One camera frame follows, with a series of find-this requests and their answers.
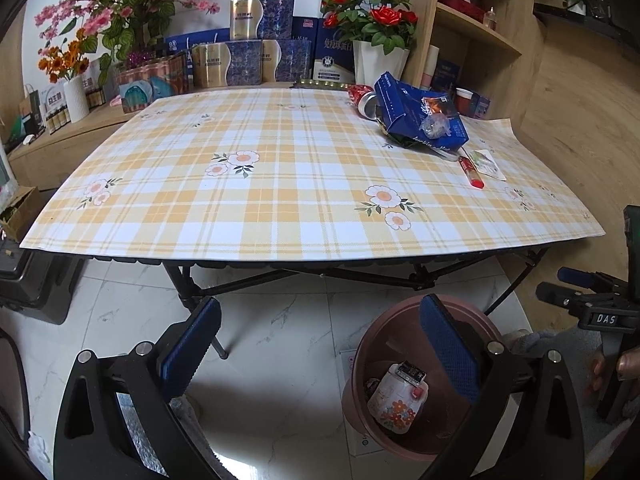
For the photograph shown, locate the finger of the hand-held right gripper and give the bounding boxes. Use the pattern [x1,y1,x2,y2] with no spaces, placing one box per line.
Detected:
[557,267,601,286]
[535,282,584,311]

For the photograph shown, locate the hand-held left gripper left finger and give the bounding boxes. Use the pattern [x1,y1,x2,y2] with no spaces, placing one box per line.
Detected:
[52,296,223,480]

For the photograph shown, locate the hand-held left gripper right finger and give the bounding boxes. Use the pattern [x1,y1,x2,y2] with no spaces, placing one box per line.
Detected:
[419,294,587,480]

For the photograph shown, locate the small black packet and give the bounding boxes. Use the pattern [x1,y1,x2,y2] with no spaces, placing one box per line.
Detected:
[399,361,427,384]

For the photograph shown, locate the brown plastic bin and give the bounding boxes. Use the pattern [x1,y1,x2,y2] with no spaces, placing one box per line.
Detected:
[342,295,507,464]

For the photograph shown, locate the white floral plastic pouch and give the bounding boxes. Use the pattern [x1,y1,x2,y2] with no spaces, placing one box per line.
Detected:
[367,362,431,434]

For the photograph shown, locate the large dark blue box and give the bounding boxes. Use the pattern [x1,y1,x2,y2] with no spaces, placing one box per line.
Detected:
[374,72,470,154]

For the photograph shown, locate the red drink can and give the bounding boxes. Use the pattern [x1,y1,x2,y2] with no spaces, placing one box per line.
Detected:
[348,85,383,121]

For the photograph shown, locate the person's right hand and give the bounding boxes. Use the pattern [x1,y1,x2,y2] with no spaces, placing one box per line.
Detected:
[589,345,640,393]

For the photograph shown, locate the blue fluffy slipper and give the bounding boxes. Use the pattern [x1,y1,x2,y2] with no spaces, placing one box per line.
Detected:
[505,329,601,362]

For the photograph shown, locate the coloured marker pack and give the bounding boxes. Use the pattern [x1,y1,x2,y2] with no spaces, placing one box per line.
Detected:
[467,148,507,182]

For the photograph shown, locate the red plastic tube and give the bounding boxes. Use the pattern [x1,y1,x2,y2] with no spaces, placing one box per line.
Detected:
[458,156,486,190]

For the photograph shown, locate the yellow checked floral tablecloth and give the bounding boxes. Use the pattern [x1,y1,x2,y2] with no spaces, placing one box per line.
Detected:
[20,85,607,264]

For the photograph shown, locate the clear crumpled plastic wrapper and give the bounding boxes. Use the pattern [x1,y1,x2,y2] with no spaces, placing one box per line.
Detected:
[420,109,453,139]

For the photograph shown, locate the red cup with white lid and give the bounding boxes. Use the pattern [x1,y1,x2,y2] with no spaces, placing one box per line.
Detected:
[454,87,475,117]

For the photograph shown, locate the open cardboard box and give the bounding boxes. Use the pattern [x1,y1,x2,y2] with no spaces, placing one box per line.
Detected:
[0,186,49,242]

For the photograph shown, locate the orange snack wrapper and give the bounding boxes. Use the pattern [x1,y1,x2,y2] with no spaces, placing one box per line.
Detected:
[421,95,454,117]

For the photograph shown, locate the dark blue shelf box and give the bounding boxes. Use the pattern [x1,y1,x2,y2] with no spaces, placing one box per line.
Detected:
[432,59,461,94]

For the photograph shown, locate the low wooden sideboard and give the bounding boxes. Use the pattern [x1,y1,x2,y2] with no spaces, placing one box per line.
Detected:
[7,80,302,192]

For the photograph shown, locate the stack of pastel cups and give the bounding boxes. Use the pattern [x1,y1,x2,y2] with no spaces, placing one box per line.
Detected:
[423,44,441,89]

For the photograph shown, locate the patterned teal storage basket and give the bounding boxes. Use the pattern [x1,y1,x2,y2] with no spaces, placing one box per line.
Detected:
[115,55,189,115]

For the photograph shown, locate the row of small brown bottles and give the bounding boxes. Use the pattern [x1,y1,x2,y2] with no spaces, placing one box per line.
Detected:
[44,85,104,134]

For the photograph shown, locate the white ribbed vase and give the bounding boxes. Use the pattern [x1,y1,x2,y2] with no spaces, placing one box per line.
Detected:
[63,74,91,124]

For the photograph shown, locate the gold and blue gift box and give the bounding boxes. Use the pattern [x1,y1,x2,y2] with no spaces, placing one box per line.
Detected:
[192,42,264,89]
[229,0,296,41]
[260,38,312,83]

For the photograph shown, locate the white angular flower vase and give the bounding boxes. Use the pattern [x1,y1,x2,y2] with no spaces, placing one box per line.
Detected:
[352,40,411,89]

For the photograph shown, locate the gold leaf tray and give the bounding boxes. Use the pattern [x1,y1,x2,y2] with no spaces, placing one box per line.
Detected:
[292,78,359,91]

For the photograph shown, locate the flat blue white carton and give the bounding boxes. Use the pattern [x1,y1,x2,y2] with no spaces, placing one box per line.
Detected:
[165,30,234,57]

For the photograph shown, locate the orange artificial flowers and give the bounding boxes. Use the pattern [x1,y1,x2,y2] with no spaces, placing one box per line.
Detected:
[38,40,99,84]

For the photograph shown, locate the wooden shelf unit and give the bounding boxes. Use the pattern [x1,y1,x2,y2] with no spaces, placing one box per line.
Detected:
[392,0,547,122]

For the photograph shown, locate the blue white round-logo box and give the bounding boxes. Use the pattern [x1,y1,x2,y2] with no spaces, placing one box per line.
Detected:
[314,35,359,84]

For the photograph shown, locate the red artificial rose bouquet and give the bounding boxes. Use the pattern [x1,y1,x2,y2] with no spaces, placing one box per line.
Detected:
[322,0,419,57]

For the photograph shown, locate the plain dark blue box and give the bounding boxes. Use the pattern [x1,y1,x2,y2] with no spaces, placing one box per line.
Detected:
[292,15,319,42]

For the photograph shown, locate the pink artificial blossom plant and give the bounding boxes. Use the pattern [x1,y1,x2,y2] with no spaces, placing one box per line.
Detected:
[35,0,221,87]

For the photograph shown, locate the black folding table frame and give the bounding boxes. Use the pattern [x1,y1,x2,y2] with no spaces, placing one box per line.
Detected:
[85,247,549,362]

